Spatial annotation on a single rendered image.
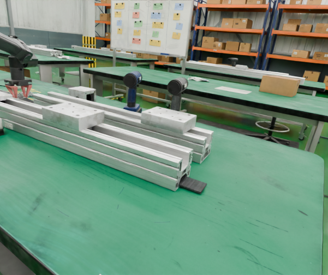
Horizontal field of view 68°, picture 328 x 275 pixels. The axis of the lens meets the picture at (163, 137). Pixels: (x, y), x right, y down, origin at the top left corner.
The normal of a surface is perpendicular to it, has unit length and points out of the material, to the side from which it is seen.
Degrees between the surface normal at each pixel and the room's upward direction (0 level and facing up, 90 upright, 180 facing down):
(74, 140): 90
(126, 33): 90
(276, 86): 89
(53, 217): 0
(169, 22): 90
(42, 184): 0
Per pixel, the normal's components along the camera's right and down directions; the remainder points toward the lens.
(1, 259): 0.09, -0.93
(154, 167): -0.47, 0.28
